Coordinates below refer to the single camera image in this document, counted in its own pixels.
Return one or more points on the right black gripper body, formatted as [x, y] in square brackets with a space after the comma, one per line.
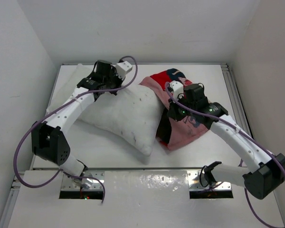
[174, 113]

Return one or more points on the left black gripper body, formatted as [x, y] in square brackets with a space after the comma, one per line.
[113, 81]

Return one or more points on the white pillow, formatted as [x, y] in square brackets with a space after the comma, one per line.
[133, 114]

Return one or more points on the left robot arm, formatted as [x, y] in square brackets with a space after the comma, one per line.
[48, 138]

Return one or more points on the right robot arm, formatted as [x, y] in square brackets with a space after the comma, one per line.
[264, 171]

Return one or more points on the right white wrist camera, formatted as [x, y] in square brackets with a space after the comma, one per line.
[176, 88]

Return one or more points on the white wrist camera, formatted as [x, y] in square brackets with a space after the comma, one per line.
[123, 68]
[176, 88]

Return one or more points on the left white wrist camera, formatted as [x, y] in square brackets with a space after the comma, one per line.
[123, 68]

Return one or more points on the aluminium frame rail right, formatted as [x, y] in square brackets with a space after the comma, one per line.
[236, 102]

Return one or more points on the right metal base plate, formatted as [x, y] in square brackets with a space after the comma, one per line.
[195, 186]

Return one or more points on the metal base plate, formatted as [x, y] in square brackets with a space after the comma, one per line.
[195, 186]
[92, 183]

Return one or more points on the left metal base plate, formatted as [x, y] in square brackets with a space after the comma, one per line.
[92, 183]

